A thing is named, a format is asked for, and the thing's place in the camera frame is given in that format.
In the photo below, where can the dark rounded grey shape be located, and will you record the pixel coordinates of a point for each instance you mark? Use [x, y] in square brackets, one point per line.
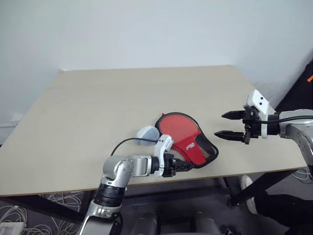
[145, 224]

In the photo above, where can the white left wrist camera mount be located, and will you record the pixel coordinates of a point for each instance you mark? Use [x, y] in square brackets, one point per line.
[161, 147]

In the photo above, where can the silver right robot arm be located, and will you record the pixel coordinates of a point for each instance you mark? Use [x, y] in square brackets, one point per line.
[296, 129]

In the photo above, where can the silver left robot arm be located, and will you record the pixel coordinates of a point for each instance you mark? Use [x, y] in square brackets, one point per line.
[137, 166]

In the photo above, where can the red paddle case black mesh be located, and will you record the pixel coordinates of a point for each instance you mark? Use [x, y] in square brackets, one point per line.
[181, 132]

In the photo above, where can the white power adapter box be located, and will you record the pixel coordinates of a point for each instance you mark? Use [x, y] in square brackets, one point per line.
[11, 227]

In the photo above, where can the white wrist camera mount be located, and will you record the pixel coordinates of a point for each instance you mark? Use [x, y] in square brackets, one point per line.
[161, 147]
[259, 100]

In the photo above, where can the black trouser leg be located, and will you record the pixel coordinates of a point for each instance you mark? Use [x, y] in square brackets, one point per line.
[283, 208]

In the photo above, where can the pale blue white rounded object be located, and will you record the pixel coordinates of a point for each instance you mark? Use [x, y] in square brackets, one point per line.
[146, 135]

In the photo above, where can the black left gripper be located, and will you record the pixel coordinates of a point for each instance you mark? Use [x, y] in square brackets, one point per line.
[169, 166]

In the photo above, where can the white shoe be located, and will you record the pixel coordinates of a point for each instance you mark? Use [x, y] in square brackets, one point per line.
[248, 186]

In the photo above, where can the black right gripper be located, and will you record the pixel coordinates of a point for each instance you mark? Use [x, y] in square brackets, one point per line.
[252, 122]

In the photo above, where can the black metal table frame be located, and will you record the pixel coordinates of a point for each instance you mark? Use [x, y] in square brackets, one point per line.
[259, 186]

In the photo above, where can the black bag with orange tag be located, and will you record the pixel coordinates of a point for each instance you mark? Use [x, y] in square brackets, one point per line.
[300, 85]

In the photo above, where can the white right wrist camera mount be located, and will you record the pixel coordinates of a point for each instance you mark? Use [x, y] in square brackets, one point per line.
[259, 100]

